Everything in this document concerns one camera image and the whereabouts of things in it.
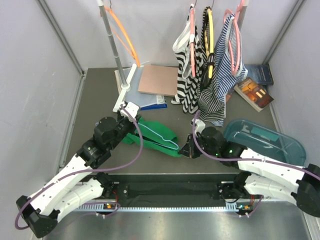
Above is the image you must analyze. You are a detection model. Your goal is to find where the light blue wire hanger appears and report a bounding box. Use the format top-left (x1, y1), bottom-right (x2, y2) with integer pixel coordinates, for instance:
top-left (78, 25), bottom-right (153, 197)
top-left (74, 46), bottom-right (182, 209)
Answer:
top-left (138, 123), bottom-right (180, 151)

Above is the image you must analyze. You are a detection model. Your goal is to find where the dark blue book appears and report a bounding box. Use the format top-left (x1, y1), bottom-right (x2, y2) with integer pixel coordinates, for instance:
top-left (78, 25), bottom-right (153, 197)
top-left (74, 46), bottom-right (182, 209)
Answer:
top-left (245, 64), bottom-right (274, 86)

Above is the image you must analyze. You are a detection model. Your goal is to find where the grey slotted cable duct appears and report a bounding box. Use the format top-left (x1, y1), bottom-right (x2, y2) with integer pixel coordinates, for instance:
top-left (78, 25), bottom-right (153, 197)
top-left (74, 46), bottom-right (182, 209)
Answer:
top-left (74, 202), bottom-right (239, 213)

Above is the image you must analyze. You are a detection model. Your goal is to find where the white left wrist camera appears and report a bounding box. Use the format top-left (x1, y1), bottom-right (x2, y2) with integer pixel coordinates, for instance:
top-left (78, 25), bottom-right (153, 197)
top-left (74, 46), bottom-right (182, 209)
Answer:
top-left (119, 101), bottom-right (140, 121)

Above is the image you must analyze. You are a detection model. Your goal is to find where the blue white striped tank top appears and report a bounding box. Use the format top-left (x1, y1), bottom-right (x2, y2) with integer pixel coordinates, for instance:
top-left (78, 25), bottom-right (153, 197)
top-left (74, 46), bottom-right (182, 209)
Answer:
top-left (215, 14), bottom-right (248, 101)

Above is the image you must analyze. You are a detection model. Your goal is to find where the wide black white striped top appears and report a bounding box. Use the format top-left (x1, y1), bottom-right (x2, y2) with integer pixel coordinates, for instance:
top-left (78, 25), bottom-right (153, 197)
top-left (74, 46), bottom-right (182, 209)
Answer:
top-left (171, 21), bottom-right (205, 114)

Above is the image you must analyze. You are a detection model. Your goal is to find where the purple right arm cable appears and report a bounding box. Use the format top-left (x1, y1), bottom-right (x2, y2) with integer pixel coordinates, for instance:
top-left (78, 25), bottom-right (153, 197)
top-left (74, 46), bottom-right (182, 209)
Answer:
top-left (191, 110), bottom-right (320, 182)

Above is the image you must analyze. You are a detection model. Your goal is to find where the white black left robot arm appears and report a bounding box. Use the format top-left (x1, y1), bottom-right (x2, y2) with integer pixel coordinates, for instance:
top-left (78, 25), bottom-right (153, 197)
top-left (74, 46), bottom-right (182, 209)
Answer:
top-left (16, 113), bottom-right (141, 238)

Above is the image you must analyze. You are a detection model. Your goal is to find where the pink hanger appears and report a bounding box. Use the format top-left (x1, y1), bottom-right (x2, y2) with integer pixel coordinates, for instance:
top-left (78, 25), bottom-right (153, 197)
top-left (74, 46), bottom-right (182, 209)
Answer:
top-left (189, 1), bottom-right (197, 77)
top-left (228, 0), bottom-right (246, 76)

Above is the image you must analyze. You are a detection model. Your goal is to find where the thin black white striped top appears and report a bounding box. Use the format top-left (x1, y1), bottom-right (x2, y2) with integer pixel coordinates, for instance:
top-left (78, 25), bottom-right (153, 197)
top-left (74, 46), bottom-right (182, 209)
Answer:
top-left (198, 46), bottom-right (225, 127)

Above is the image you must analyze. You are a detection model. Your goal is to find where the green tank top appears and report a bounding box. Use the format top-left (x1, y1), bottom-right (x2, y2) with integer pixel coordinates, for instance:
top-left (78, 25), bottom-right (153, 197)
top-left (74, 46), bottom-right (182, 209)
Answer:
top-left (138, 117), bottom-right (181, 158)

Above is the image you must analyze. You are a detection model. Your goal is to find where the yellow black hanger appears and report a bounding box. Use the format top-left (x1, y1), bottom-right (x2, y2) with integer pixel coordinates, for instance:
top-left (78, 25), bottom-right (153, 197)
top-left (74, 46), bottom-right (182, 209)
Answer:
top-left (201, 6), bottom-right (214, 87)

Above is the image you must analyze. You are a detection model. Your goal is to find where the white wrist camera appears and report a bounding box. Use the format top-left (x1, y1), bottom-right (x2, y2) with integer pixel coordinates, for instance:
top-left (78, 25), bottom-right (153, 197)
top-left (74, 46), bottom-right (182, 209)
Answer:
top-left (191, 119), bottom-right (206, 135)
top-left (119, 101), bottom-right (140, 121)

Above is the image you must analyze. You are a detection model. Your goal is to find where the grey rack pole left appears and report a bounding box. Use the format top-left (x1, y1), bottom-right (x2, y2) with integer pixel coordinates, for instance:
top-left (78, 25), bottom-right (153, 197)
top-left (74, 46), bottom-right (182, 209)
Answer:
top-left (97, 0), bottom-right (129, 88)

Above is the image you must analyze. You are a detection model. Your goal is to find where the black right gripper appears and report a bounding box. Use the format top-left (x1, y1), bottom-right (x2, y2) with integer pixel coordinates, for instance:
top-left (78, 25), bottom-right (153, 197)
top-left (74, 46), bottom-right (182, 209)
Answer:
top-left (178, 132), bottom-right (219, 159)

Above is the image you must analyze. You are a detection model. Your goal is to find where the teal transparent plastic basket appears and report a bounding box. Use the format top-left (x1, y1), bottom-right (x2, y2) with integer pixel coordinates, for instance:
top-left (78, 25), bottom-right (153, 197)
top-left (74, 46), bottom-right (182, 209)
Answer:
top-left (223, 119), bottom-right (307, 167)

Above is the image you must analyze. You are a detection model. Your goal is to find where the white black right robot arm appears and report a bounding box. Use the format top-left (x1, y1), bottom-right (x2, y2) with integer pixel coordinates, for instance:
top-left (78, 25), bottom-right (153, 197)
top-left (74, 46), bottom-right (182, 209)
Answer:
top-left (179, 127), bottom-right (320, 218)

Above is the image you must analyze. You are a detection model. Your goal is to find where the grey rack pole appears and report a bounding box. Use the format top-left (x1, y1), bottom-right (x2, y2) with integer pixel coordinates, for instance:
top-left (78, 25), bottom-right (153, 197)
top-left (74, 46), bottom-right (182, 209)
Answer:
top-left (237, 0), bottom-right (250, 31)
top-left (97, 0), bottom-right (129, 88)

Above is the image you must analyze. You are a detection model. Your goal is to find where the pink hanger left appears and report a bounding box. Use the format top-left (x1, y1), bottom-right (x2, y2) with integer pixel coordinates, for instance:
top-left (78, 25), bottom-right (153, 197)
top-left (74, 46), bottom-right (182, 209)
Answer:
top-left (189, 1), bottom-right (197, 77)

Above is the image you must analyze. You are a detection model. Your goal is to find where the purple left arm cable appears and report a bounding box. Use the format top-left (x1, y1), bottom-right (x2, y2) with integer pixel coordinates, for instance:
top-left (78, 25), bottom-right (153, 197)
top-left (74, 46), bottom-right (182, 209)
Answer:
top-left (14, 103), bottom-right (144, 230)

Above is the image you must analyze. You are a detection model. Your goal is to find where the orange cover book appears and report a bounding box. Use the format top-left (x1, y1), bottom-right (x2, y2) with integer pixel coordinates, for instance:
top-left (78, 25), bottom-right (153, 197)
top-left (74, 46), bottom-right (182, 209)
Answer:
top-left (233, 77), bottom-right (274, 112)

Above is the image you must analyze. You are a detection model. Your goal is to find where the grey rack pole right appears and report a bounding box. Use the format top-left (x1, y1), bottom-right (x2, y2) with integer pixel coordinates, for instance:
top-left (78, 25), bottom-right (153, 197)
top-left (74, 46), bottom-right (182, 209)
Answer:
top-left (237, 0), bottom-right (250, 31)

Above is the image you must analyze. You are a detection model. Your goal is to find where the pink brown notebook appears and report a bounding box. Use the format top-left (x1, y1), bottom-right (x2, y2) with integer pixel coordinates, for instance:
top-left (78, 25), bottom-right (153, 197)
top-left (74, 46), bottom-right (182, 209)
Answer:
top-left (138, 64), bottom-right (178, 97)

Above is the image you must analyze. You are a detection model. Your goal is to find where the pink hanger right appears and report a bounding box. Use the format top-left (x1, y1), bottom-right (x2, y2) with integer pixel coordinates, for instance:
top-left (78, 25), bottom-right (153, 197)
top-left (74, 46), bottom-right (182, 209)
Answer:
top-left (228, 0), bottom-right (246, 76)

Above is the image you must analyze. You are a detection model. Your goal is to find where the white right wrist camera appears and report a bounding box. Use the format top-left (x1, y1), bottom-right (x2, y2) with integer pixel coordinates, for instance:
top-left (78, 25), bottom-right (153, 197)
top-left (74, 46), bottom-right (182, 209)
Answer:
top-left (191, 119), bottom-right (206, 135)

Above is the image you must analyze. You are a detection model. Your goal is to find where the blue white folder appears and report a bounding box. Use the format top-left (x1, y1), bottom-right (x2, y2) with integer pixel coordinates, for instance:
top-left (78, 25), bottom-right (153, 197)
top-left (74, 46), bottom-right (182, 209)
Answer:
top-left (125, 66), bottom-right (168, 110)

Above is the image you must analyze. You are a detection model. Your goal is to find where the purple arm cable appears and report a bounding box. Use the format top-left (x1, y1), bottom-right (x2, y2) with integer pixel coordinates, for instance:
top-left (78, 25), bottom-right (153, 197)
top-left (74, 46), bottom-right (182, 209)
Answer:
top-left (191, 110), bottom-right (320, 182)
top-left (14, 103), bottom-right (144, 230)

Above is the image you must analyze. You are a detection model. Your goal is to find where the white rack base foot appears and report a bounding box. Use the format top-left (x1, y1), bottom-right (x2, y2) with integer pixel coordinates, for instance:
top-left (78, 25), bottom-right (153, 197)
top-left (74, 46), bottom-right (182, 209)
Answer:
top-left (112, 63), bottom-right (137, 113)

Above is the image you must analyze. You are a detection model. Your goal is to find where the orange plastic hanger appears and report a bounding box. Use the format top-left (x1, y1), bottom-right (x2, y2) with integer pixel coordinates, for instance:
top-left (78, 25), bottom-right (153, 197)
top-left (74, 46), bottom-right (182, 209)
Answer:
top-left (104, 6), bottom-right (141, 67)

